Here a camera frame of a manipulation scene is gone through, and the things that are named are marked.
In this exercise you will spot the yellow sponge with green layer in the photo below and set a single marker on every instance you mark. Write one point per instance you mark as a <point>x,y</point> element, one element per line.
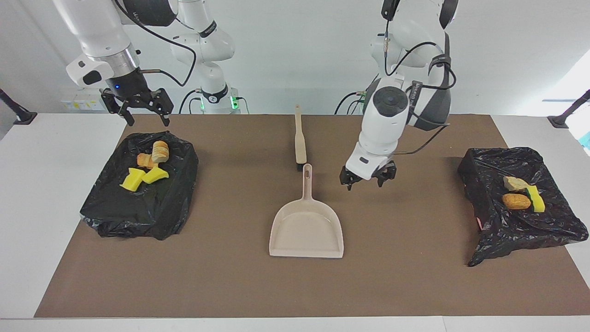
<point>537,200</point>

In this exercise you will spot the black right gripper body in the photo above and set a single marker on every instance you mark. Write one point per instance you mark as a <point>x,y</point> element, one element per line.
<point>131,85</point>

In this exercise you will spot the beige plastic dustpan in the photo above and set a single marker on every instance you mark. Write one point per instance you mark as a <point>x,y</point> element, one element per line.
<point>306,230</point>

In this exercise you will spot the black bag over pink bin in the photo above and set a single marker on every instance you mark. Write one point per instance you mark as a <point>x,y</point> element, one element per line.
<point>507,230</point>

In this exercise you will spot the teal object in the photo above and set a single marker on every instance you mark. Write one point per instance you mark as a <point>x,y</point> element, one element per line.
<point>587,139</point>

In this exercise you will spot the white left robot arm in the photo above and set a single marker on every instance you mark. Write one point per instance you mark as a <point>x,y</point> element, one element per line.
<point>382,138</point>

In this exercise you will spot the beige hand brush black bristles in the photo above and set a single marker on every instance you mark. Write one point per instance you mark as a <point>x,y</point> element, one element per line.
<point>299,138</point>

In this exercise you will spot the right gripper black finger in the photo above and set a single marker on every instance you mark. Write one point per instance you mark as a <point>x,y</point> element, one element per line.
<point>117,106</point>
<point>162,103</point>

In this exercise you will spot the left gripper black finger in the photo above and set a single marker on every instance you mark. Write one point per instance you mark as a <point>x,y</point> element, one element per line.
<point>346,179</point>
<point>387,175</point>

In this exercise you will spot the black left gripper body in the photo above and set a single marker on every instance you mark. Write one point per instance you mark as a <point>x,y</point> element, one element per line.
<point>368,177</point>

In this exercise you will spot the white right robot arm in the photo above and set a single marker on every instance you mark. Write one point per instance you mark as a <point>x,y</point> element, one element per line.
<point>207,46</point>

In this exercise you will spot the white wall outlet box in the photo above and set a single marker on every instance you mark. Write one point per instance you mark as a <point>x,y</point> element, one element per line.
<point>76,103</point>

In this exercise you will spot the striped croissant piece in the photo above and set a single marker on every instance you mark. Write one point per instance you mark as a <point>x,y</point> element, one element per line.
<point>145,161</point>
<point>160,151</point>

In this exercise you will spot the black camera stand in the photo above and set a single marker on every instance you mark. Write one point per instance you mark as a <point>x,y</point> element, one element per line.
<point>560,121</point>
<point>25,118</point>

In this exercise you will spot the large brown table mat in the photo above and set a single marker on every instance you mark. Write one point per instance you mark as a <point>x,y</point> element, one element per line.
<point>230,286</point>

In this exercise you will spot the yellow sponge piece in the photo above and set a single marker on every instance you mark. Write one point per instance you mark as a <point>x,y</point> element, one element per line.
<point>155,175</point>
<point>132,180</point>

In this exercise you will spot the black bag covered bin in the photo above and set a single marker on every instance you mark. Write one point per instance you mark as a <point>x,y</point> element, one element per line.
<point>138,216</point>

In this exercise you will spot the pale bread piece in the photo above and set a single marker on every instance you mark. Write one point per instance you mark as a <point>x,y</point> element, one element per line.
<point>515,183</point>

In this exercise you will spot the brown bread bun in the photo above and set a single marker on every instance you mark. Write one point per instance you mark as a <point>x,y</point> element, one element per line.
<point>516,201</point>

